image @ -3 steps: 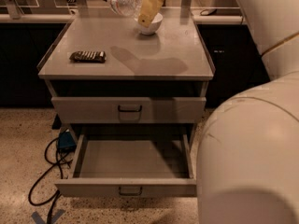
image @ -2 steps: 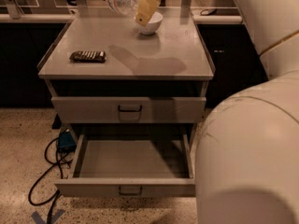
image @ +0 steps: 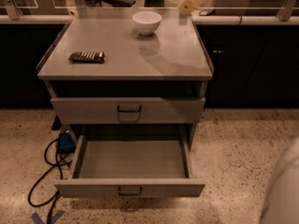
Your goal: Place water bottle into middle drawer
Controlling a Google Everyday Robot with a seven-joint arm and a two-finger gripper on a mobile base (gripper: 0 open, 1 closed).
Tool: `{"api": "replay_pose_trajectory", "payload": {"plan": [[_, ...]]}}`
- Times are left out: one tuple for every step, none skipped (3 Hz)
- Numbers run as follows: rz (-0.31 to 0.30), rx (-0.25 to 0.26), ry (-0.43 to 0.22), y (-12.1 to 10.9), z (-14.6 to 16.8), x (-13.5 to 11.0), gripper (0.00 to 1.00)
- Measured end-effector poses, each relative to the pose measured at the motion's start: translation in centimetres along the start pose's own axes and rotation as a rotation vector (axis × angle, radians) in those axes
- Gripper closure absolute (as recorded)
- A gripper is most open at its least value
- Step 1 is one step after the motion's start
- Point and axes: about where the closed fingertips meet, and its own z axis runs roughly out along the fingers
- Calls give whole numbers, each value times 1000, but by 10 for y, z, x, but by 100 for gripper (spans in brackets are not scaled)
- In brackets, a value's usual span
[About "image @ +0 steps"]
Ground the white ceramic bowl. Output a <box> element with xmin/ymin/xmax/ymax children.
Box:
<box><xmin>133</xmin><ymin>11</ymin><xmax>162</xmax><ymax>35</ymax></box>

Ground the closed grey upper drawer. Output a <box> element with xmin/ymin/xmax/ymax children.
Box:
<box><xmin>51</xmin><ymin>97</ymin><xmax>206</xmax><ymax>124</ymax></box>

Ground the blue power box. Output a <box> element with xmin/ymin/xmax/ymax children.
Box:
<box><xmin>56</xmin><ymin>131</ymin><xmax>76</xmax><ymax>153</ymax></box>

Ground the black office chair seat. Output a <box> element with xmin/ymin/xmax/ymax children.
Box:
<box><xmin>102</xmin><ymin>0</ymin><xmax>135</xmax><ymax>7</ymax></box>

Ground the grey metal drawer cabinet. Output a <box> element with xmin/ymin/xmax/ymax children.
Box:
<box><xmin>38</xmin><ymin>8</ymin><xmax>213</xmax><ymax>138</ymax></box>

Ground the dark striped snack bar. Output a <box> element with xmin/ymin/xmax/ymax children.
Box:
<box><xmin>68</xmin><ymin>51</ymin><xmax>106</xmax><ymax>63</ymax></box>

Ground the blue tape floor marker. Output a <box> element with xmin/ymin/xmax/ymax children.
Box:
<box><xmin>30</xmin><ymin>210</ymin><xmax>65</xmax><ymax>224</ymax></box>

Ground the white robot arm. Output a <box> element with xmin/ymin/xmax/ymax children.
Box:
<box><xmin>178</xmin><ymin>0</ymin><xmax>299</xmax><ymax>224</ymax></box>

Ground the open grey middle drawer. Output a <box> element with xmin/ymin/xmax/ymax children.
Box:
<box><xmin>55</xmin><ymin>124</ymin><xmax>205</xmax><ymax>198</ymax></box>

